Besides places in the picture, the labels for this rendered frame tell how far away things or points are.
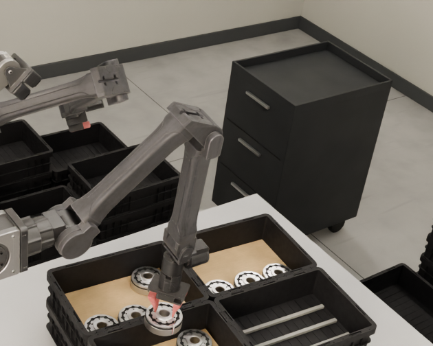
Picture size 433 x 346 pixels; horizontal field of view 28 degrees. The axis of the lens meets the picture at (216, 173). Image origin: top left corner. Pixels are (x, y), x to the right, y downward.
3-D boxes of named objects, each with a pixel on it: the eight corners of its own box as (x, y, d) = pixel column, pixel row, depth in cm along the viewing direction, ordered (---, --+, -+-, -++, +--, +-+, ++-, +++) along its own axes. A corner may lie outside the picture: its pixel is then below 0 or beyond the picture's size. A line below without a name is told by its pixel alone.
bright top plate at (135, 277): (141, 292, 263) (141, 291, 262) (125, 272, 269) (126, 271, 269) (169, 283, 268) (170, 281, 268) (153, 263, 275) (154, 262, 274)
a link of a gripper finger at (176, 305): (159, 303, 238) (163, 277, 233) (184, 310, 237) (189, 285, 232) (152, 318, 233) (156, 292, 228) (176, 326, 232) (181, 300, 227)
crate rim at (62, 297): (84, 343, 236) (85, 336, 234) (44, 276, 256) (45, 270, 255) (210, 304, 255) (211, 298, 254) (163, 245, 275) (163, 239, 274)
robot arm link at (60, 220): (35, 214, 187) (46, 231, 184) (77, 202, 192) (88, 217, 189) (31, 244, 193) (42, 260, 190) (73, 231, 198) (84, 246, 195)
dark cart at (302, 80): (259, 269, 414) (291, 106, 364) (205, 218, 442) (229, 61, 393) (352, 233, 447) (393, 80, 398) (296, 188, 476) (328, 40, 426)
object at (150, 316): (156, 332, 230) (156, 331, 229) (139, 308, 237) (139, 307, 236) (188, 323, 235) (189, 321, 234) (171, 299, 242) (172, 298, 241)
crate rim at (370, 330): (265, 374, 234) (267, 368, 233) (210, 304, 255) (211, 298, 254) (377, 332, 254) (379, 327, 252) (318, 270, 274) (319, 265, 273)
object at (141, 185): (95, 285, 368) (101, 200, 344) (62, 246, 387) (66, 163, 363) (173, 257, 390) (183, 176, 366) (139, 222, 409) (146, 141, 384)
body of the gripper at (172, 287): (154, 278, 234) (157, 257, 230) (190, 289, 233) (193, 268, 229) (146, 292, 229) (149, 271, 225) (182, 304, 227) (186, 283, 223)
